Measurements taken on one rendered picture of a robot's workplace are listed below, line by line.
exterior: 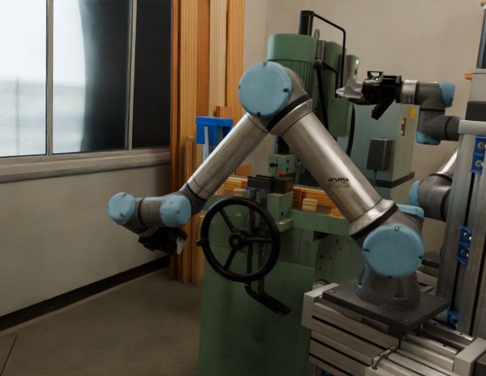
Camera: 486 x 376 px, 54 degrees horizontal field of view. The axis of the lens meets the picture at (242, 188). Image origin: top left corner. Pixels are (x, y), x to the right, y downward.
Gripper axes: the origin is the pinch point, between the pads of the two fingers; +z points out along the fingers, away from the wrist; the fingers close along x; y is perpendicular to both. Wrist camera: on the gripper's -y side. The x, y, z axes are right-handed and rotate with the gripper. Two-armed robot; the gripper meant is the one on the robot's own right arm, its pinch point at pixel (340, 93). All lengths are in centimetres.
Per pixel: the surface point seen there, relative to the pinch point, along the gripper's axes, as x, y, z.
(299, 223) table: 35.8, -28.5, 7.5
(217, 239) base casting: 44, -37, 39
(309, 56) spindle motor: -13.2, 4.9, 14.1
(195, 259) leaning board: -4, -159, 116
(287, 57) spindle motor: -8.7, 7.7, 20.3
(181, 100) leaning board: -78, -81, 134
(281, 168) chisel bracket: 15.9, -24.1, 20.4
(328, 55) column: -30.7, -7.6, 13.1
